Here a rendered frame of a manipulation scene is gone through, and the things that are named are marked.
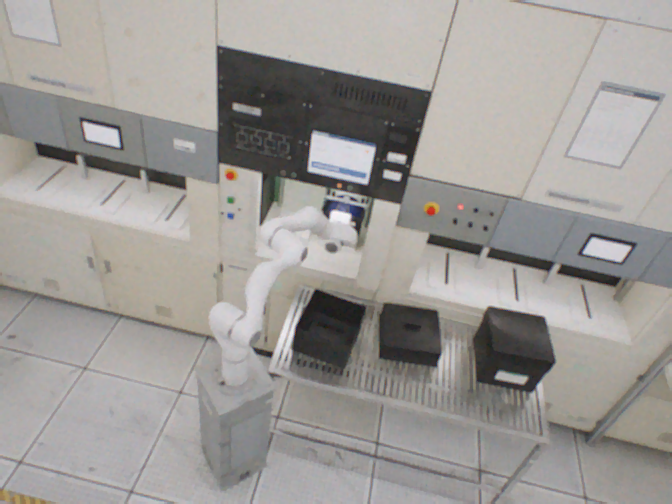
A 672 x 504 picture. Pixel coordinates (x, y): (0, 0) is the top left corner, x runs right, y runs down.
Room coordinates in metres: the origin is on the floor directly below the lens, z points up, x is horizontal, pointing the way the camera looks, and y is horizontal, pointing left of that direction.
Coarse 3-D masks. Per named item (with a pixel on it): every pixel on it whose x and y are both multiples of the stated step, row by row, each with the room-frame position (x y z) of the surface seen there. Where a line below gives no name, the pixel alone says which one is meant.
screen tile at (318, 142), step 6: (318, 138) 2.01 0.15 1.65; (324, 138) 2.01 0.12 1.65; (318, 144) 2.01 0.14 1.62; (324, 144) 2.01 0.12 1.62; (330, 144) 2.01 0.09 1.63; (336, 150) 2.00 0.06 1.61; (312, 156) 2.01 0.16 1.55; (318, 156) 2.01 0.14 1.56; (324, 156) 2.01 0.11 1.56; (330, 156) 2.01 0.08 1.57; (336, 156) 2.00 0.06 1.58; (336, 162) 2.00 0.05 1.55
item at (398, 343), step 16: (384, 304) 1.85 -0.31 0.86; (384, 320) 1.74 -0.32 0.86; (400, 320) 1.76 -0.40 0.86; (416, 320) 1.78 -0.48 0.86; (432, 320) 1.80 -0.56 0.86; (384, 336) 1.64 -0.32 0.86; (400, 336) 1.66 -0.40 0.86; (416, 336) 1.67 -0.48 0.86; (432, 336) 1.69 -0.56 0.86; (384, 352) 1.58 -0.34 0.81; (400, 352) 1.59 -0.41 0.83; (416, 352) 1.59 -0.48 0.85; (432, 352) 1.59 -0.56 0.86
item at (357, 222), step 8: (328, 192) 2.38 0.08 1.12; (344, 192) 2.26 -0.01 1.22; (328, 200) 2.34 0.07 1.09; (336, 200) 2.29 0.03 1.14; (344, 200) 2.28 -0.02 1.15; (368, 200) 2.37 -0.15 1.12; (328, 216) 2.20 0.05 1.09; (360, 216) 2.28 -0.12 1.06; (352, 224) 2.19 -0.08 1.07; (360, 224) 2.19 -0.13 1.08
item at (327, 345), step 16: (320, 304) 1.79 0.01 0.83; (336, 304) 1.77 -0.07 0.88; (352, 304) 1.76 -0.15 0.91; (304, 320) 1.68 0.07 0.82; (320, 320) 1.74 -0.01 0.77; (336, 320) 1.76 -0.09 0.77; (352, 320) 1.75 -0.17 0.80; (304, 336) 1.52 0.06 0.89; (320, 336) 1.51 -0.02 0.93; (336, 336) 1.66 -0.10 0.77; (352, 336) 1.68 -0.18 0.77; (304, 352) 1.52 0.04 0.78; (320, 352) 1.51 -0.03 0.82; (336, 352) 1.49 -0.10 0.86
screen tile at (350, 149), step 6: (348, 150) 2.00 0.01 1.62; (354, 150) 2.00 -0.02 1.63; (360, 150) 2.00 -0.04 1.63; (366, 156) 1.99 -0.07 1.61; (342, 162) 2.00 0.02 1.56; (348, 162) 2.00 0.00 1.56; (354, 162) 2.00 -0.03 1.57; (360, 162) 1.99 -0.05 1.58; (366, 162) 1.99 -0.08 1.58; (360, 168) 1.99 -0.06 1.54; (366, 168) 1.99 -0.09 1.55
